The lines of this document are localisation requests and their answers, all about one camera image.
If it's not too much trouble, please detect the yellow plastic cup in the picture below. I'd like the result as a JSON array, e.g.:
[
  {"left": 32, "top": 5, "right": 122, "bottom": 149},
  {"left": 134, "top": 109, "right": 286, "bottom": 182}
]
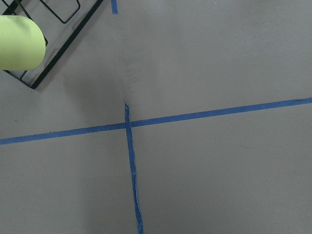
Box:
[{"left": 0, "top": 15, "right": 46, "bottom": 70}]

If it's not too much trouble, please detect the black wire cup rack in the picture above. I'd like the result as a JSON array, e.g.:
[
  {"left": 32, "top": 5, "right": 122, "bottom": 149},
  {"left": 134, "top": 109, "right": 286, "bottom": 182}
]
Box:
[{"left": 0, "top": 0, "right": 103, "bottom": 89}]

